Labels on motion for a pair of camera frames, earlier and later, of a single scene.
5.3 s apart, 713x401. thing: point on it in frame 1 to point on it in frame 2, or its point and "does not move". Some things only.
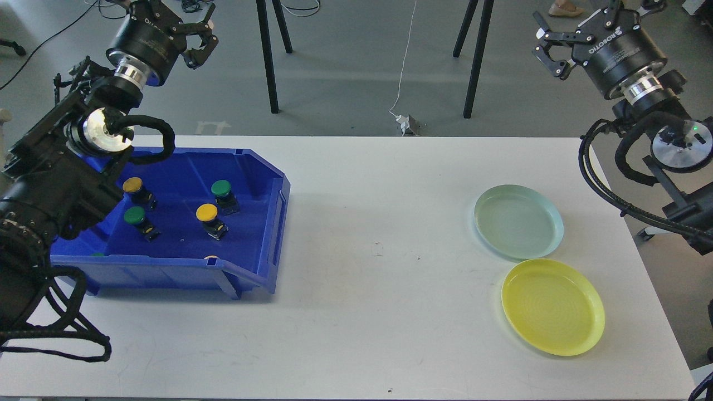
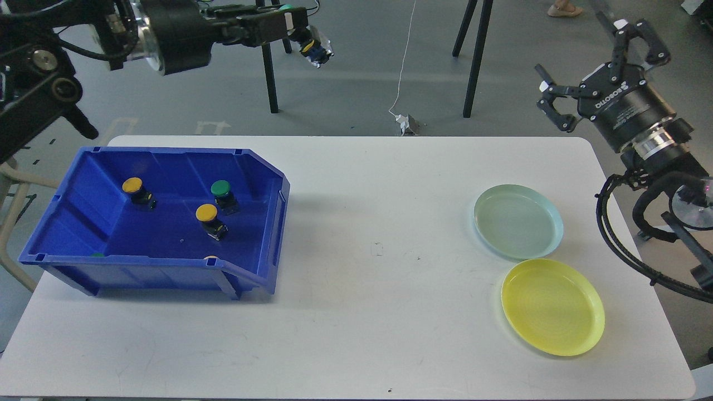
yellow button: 208,214 does not move
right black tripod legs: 482,43 does not move
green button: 224,197 does not move
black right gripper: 619,47 to 616,97
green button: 136,215 to 316,48
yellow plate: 554,305 does not move
